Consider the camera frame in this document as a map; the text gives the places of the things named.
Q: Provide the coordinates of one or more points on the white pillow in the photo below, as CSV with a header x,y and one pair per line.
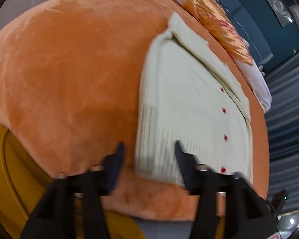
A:
x,y
253,77

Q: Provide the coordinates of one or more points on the orange satin pillow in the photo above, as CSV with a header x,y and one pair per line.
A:
x,y
213,17

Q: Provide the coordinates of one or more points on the cream knit cardigan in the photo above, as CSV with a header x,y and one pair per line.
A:
x,y
188,94

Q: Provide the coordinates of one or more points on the blue grey curtain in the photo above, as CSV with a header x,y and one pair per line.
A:
x,y
282,122

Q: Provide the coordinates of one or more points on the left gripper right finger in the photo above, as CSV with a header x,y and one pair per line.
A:
x,y
247,215

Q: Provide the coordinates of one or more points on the teal headboard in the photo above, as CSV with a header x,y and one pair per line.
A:
x,y
271,44

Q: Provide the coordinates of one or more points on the orange plush bed cover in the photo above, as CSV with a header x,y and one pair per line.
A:
x,y
69,83

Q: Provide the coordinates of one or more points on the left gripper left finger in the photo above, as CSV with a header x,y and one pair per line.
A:
x,y
53,216

